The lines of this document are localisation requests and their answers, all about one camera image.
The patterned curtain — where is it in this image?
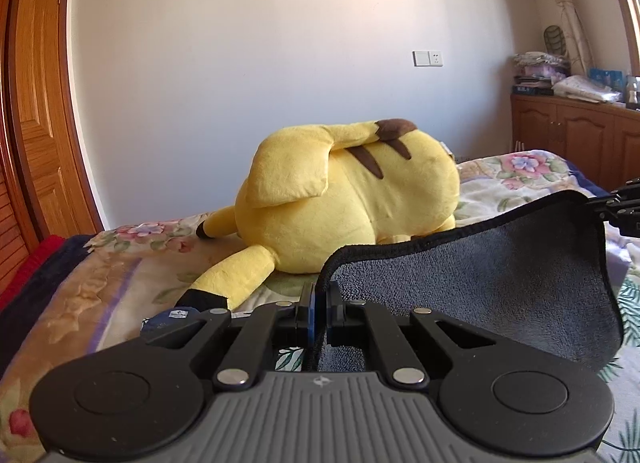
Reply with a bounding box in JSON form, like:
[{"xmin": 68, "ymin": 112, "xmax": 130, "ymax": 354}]
[{"xmin": 529, "ymin": 0, "xmax": 597, "ymax": 77}]

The louvered wooden wardrobe door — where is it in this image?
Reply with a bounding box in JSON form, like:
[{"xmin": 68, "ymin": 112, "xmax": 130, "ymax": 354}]
[{"xmin": 0, "ymin": 163, "xmax": 41, "ymax": 295}]

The blue round tag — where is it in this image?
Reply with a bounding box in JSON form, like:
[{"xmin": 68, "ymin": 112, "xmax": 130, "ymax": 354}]
[{"xmin": 141, "ymin": 307, "xmax": 202, "ymax": 340}]

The yellow plush toy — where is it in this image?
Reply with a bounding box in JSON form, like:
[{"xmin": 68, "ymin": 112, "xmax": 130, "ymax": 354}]
[{"xmin": 175, "ymin": 118, "xmax": 461, "ymax": 312}]

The floral blanket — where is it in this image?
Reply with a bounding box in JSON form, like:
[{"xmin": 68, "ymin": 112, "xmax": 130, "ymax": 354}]
[{"xmin": 0, "ymin": 148, "xmax": 640, "ymax": 463}]

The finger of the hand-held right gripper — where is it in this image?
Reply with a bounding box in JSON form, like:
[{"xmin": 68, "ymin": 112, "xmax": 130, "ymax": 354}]
[
  {"xmin": 606, "ymin": 176, "xmax": 640, "ymax": 200},
  {"xmin": 586, "ymin": 197, "xmax": 640, "ymax": 239}
]

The dark navy cloth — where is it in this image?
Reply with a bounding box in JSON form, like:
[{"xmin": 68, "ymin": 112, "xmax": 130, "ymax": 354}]
[{"xmin": 0, "ymin": 234, "xmax": 104, "ymax": 375}]

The wooden cabinet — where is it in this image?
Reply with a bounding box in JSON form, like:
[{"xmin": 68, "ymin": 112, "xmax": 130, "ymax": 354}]
[{"xmin": 510, "ymin": 93, "xmax": 640, "ymax": 194}]

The wooden window frame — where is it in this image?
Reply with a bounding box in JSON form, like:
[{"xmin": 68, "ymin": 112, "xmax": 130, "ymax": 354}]
[{"xmin": 599, "ymin": 0, "xmax": 640, "ymax": 80}]

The white plastic bag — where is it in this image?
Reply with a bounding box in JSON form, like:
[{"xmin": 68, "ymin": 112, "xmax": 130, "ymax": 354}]
[{"xmin": 552, "ymin": 74, "xmax": 624, "ymax": 104}]

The green hand fan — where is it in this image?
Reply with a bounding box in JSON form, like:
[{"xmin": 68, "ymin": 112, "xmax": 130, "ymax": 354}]
[{"xmin": 543, "ymin": 25, "xmax": 569, "ymax": 58}]

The light blue box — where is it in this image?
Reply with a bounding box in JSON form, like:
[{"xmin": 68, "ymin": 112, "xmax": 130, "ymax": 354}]
[{"xmin": 588, "ymin": 67, "xmax": 626, "ymax": 92}]

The stack of folded cloths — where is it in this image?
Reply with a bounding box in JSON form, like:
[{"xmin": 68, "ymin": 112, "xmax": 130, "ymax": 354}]
[{"xmin": 513, "ymin": 50, "xmax": 571, "ymax": 89}]

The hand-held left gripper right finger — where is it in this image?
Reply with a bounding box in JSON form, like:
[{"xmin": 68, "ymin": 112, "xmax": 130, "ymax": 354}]
[{"xmin": 325, "ymin": 281, "xmax": 497, "ymax": 390}]

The red cloth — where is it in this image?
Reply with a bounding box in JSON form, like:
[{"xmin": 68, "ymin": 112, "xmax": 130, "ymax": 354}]
[{"xmin": 0, "ymin": 234, "xmax": 67, "ymax": 312}]

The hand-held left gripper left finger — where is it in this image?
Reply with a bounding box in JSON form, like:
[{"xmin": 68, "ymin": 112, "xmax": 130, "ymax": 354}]
[{"xmin": 144, "ymin": 282, "xmax": 318, "ymax": 392}]

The grey towel with black edge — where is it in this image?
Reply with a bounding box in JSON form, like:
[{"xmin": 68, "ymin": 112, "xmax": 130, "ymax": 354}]
[{"xmin": 302, "ymin": 190, "xmax": 625, "ymax": 375}]

